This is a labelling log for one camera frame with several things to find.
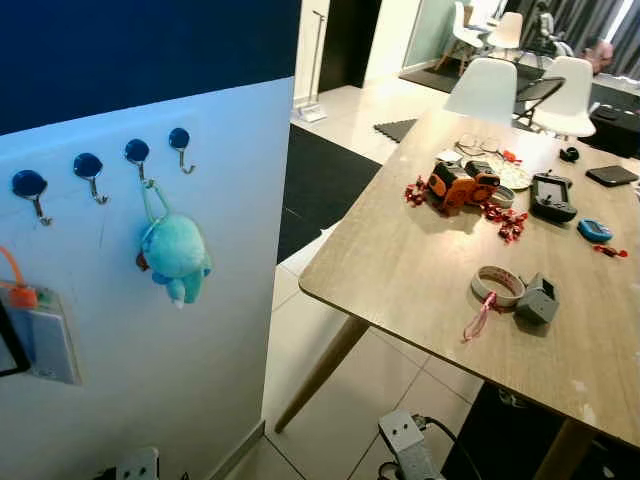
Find teal plush keychain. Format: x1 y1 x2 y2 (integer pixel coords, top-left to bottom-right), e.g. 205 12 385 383
138 180 213 309

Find blue tape measure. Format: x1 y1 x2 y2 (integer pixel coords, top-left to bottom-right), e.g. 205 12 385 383
577 218 614 244

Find black smartphone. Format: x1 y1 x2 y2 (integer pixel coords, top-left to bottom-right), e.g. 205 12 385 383
585 165 639 188

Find black handheld device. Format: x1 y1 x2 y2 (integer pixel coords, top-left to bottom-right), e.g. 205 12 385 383
530 172 579 224

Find grey device with screen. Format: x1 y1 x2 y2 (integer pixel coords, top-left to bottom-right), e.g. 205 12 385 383
513 273 561 326

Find pile of red clips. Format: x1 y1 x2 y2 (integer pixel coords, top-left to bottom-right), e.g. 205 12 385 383
483 203 529 245
403 177 431 208

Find round patterned plate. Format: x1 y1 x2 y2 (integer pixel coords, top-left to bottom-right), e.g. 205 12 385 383
490 160 533 191

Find grey tape roll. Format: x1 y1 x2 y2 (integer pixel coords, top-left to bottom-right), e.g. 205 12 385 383
490 185 518 209

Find white plastic shell chair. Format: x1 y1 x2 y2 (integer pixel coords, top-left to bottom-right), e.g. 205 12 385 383
443 57 519 127
533 55 596 141

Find large pale tape roll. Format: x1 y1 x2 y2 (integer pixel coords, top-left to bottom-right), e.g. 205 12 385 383
471 266 527 309

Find orange black tape measure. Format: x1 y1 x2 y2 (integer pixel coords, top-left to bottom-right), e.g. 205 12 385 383
428 163 477 217
465 160 502 201

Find black folding chair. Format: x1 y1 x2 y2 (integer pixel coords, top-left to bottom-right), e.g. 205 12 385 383
514 77 566 131

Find thin-framed eyeglasses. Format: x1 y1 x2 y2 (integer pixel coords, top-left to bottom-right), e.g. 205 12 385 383
458 134 503 157

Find light wooden table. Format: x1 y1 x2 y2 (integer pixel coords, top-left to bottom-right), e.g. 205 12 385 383
275 105 640 480

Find tapered wooden table leg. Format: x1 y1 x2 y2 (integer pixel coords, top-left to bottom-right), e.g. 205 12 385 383
535 418 599 480
275 315 369 435

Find small white chair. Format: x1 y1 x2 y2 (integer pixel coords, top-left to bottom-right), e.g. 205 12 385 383
488 12 525 59
450 2 485 63

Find white floor stand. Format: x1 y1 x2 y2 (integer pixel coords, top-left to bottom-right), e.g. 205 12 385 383
293 10 329 124

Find black framed panel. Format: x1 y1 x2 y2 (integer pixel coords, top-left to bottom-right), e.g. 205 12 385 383
0 300 31 379

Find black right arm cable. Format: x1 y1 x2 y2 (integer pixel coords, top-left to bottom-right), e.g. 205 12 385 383
420 416 487 480

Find blue wall hook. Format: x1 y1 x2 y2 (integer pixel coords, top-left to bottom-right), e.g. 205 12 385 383
168 127 197 176
73 152 110 207
124 138 152 184
11 170 53 227

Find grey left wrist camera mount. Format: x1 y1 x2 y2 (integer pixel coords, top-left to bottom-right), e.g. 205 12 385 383
115 447 162 480

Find orange strap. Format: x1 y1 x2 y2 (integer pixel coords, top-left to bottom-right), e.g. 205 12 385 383
0 245 39 309

